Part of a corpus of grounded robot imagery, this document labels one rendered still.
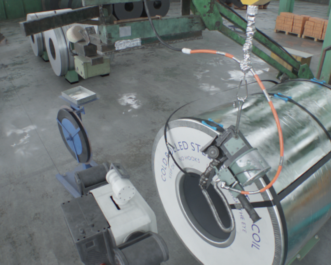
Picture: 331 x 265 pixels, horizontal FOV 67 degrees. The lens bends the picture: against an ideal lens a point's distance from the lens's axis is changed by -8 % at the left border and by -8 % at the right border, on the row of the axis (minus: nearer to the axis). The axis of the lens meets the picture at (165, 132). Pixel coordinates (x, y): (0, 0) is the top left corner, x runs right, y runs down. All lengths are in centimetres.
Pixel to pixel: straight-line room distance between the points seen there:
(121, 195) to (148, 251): 20
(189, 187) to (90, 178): 102
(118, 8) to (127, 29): 1168
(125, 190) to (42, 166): 281
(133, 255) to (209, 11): 157
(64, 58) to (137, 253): 531
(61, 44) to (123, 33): 430
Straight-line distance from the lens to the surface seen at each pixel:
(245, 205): 118
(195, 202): 206
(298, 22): 1286
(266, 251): 156
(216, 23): 198
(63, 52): 586
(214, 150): 123
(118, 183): 91
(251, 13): 97
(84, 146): 267
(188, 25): 187
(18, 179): 358
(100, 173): 114
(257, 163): 112
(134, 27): 163
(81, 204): 102
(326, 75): 608
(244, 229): 158
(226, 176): 118
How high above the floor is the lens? 208
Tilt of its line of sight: 31 degrees down
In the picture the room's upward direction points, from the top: straight up
